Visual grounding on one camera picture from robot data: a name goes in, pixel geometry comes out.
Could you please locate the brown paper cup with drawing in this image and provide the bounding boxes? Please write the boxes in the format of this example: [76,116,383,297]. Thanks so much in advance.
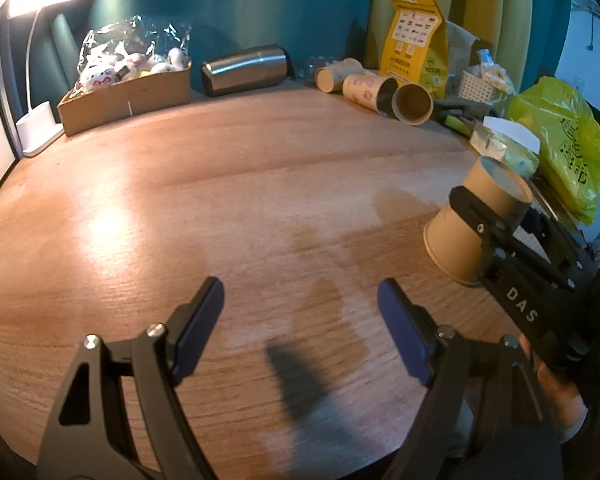
[424,156,533,286]

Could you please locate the plain brown paper cup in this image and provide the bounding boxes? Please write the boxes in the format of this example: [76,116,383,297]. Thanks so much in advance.
[391,84,434,126]

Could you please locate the paper cup with pink print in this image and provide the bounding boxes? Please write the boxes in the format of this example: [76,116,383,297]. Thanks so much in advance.
[342,75,399,116]

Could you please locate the white patterned paper cup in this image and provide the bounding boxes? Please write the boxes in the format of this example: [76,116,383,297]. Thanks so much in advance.
[314,58,365,93]

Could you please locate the steel tumbler lying down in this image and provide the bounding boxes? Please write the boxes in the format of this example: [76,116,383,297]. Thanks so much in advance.
[200,44,290,96]

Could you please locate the person's right hand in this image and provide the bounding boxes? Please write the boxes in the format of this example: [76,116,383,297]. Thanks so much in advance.
[518,334,588,442]

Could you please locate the tissue pack with white paper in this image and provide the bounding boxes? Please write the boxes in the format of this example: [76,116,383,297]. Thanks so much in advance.
[470,116,541,179]

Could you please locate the yellow plastic bag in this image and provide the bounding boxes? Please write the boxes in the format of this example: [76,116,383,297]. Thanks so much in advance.
[506,76,600,226]

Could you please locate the green yellow small object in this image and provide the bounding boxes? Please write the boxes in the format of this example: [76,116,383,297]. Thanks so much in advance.
[443,115,475,138]

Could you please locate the white plastic basket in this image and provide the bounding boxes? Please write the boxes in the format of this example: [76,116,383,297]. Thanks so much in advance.
[457,70,498,103]

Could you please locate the grey paper bag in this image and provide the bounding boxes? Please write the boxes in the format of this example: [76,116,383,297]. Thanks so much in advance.
[446,21,478,76]

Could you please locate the yellow paper bag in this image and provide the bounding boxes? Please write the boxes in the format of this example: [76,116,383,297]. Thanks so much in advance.
[379,0,449,100]

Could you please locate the white desk lamp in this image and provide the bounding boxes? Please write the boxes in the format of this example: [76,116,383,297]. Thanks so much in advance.
[7,0,72,158]

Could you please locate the cardboard box tray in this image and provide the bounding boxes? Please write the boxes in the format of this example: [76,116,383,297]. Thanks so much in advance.
[57,66,192,136]

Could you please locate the clear bag of snacks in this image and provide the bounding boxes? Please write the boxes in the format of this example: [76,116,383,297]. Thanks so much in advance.
[72,15,192,96]

